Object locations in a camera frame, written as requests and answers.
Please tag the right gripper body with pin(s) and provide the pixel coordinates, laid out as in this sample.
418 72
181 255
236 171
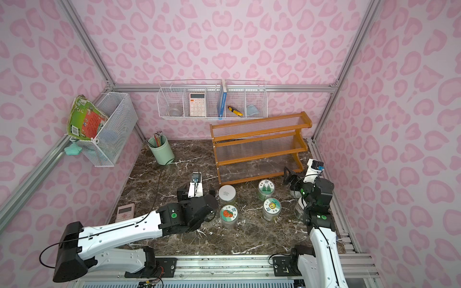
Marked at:
295 180

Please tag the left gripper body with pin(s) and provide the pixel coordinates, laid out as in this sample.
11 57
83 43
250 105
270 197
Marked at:
183 194

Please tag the green label jar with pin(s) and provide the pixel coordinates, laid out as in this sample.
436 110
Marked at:
227 195
266 189

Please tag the white label jar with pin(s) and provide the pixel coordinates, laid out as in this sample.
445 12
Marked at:
299 209

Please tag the sunflower label jar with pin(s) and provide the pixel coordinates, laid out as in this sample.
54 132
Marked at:
271 209

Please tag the tomato label jar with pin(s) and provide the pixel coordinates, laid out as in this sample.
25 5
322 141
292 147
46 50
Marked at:
229 216

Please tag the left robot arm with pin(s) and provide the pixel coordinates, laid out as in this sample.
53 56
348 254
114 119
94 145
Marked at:
86 249

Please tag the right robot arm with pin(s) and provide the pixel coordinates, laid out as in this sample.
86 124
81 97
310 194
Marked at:
319 265

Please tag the orange wooden three-tier shelf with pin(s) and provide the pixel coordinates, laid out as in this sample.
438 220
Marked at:
257 149

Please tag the mint green pencil cup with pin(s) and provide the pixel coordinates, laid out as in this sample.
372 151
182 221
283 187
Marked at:
164 154

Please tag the pink calculator on table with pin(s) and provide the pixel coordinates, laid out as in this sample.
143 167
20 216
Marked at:
125 212

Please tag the coloured pencils in cup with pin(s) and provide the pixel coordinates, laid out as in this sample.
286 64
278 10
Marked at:
157 136

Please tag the light blue cup in basket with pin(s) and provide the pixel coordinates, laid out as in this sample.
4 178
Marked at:
251 111

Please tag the yellow black utility knife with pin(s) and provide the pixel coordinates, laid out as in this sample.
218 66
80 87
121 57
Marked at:
235 111

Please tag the clear tape roll in basket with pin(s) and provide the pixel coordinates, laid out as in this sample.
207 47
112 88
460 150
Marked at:
176 111

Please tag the white mesh side basket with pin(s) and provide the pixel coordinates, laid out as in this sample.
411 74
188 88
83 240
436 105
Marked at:
105 148

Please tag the white orange calculator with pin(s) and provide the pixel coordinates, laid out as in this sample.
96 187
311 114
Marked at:
197 104

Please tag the blue book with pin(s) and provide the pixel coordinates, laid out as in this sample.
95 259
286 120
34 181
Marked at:
221 104

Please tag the mint star shaped hook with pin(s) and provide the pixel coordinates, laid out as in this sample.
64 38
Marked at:
73 149

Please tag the green red snack packet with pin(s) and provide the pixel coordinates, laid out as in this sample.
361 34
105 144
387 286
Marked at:
85 120

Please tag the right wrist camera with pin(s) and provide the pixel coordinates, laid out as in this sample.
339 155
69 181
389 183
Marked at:
314 170

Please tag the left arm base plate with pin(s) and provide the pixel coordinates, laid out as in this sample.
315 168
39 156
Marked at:
162 268

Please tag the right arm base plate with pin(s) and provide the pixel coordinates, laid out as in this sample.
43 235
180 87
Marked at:
283 266

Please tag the white wire wall basket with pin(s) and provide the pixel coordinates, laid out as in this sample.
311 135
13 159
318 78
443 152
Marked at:
241 93

